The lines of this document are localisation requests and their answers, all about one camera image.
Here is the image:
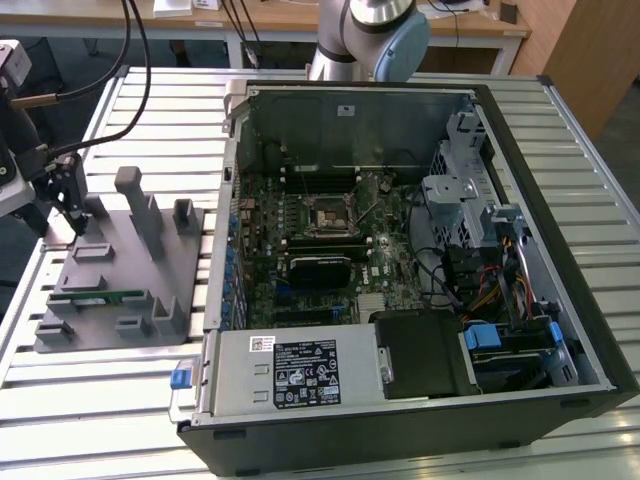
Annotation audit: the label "silver drive cage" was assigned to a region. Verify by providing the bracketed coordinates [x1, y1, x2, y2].
[419, 112, 506, 251]

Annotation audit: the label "grey ribbon cable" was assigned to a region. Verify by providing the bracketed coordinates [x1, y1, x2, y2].
[516, 234, 540, 302]

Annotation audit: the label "wooden cabinet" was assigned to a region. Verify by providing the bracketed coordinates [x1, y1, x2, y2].
[510, 0, 640, 141]

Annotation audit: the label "black wire mesh bin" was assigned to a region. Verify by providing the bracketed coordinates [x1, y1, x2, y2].
[29, 37, 67, 99]

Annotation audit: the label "grey parts rack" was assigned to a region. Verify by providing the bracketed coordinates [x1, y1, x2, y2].
[33, 166, 207, 355]

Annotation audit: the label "silver finned heatsink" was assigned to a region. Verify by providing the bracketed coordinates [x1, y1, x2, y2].
[357, 292, 389, 321]

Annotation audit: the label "black PC case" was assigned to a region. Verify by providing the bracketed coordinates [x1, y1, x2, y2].
[175, 78, 640, 479]

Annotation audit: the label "white rimmed black wrist camera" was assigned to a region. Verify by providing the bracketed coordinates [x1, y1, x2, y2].
[0, 148, 37, 217]

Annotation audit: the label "wooden desk white frame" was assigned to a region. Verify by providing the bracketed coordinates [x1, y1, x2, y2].
[227, 0, 532, 76]
[0, 0, 246, 69]

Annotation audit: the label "grey box wrist camera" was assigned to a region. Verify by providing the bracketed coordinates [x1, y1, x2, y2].
[0, 41, 32, 87]

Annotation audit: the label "grey case latch handle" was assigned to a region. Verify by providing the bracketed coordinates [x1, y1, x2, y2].
[221, 79, 250, 137]

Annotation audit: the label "plain white box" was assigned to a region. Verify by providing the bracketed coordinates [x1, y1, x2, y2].
[152, 0, 194, 19]

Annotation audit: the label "orange wires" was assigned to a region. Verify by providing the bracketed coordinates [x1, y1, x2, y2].
[463, 292, 503, 319]

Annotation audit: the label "silver power supply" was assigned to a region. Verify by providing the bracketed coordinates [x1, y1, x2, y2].
[192, 327, 396, 421]

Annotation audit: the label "brown sleeved cable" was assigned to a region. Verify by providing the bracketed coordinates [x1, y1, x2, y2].
[10, 91, 60, 110]

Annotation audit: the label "green RAM stick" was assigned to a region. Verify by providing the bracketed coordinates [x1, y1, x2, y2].
[49, 288, 145, 306]

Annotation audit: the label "green motherboard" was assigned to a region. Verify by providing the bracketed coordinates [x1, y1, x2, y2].
[233, 167, 439, 332]

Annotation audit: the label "CPU socket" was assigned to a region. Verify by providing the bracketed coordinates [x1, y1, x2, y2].
[304, 192, 359, 237]

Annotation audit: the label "yellow wire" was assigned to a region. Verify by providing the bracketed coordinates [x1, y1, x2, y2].
[518, 276, 532, 322]

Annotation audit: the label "black camera cable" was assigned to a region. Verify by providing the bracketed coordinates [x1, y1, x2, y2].
[47, 0, 154, 157]

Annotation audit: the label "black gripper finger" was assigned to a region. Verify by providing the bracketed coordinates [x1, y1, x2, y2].
[48, 155, 76, 224]
[69, 152, 90, 224]

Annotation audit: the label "blue disk carrier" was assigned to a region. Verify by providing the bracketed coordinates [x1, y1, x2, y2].
[462, 322, 564, 394]

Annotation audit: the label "black graphics card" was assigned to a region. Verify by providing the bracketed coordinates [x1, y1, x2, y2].
[287, 254, 354, 291]

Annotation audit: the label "black expansion slot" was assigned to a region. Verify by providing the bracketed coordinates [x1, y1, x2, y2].
[273, 308, 332, 324]

